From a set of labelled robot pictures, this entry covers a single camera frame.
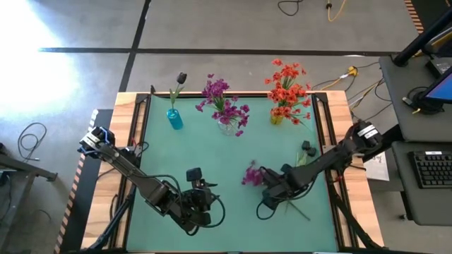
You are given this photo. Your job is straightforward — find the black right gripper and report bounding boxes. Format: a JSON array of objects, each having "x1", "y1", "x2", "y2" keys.
[{"x1": 260, "y1": 167, "x2": 305, "y2": 212}]

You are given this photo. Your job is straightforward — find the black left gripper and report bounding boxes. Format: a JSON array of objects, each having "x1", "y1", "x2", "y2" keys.
[{"x1": 174, "y1": 181, "x2": 219, "y2": 236}]

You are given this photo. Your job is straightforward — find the clear vase with purple flowers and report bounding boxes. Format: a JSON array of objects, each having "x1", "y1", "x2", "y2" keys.
[{"x1": 211, "y1": 95, "x2": 251, "y2": 138}]

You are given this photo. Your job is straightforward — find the clear cut glass vase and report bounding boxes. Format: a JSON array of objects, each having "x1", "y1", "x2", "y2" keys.
[{"x1": 217, "y1": 118, "x2": 238, "y2": 137}]

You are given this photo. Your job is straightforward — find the blue textured glass vase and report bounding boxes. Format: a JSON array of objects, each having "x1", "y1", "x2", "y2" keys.
[{"x1": 166, "y1": 108, "x2": 184, "y2": 131}]

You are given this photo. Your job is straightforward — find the light wooden table board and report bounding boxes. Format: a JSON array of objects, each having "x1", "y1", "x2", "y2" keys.
[{"x1": 80, "y1": 90, "x2": 386, "y2": 250}]

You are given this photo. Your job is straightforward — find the white paper sheet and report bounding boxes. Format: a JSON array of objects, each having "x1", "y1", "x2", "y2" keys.
[{"x1": 363, "y1": 151, "x2": 391, "y2": 183}]

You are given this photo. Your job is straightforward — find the hazard-striped black mat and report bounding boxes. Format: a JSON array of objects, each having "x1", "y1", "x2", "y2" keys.
[{"x1": 52, "y1": 108, "x2": 102, "y2": 254}]

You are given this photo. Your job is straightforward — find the grey side desk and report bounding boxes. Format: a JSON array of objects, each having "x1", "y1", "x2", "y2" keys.
[
  {"x1": 379, "y1": 55, "x2": 452, "y2": 143},
  {"x1": 391, "y1": 140, "x2": 452, "y2": 226}
]

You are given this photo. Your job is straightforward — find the black keyboard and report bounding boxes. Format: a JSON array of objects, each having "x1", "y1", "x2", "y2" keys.
[{"x1": 408, "y1": 150, "x2": 452, "y2": 190}]

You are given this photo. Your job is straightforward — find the grey metal stand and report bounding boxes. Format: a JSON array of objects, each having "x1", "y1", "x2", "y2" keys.
[{"x1": 0, "y1": 140, "x2": 58, "y2": 254}]

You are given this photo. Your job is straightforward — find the computer monitor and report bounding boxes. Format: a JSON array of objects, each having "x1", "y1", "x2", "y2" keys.
[{"x1": 422, "y1": 66, "x2": 452, "y2": 105}]

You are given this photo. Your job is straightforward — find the black monitor pole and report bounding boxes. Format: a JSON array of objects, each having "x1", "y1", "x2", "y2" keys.
[{"x1": 393, "y1": 6, "x2": 452, "y2": 68}]

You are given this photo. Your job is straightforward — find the hazard-striped black ramp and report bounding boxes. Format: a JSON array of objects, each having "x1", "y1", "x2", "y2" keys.
[{"x1": 403, "y1": 0, "x2": 452, "y2": 36}]

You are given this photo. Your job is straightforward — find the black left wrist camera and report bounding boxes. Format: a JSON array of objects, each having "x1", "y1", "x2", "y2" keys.
[{"x1": 186, "y1": 167, "x2": 203, "y2": 183}]

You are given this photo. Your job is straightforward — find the black aluminium table frame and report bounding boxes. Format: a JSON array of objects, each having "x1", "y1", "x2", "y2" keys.
[{"x1": 79, "y1": 90, "x2": 389, "y2": 254}]

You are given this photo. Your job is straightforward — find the black cable loop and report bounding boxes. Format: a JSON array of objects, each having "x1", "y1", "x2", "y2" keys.
[
  {"x1": 16, "y1": 121, "x2": 48, "y2": 162},
  {"x1": 277, "y1": 0, "x2": 304, "y2": 17}
]

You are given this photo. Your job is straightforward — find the yellow extension cable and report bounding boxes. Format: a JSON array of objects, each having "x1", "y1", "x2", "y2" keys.
[{"x1": 326, "y1": 0, "x2": 349, "y2": 23}]

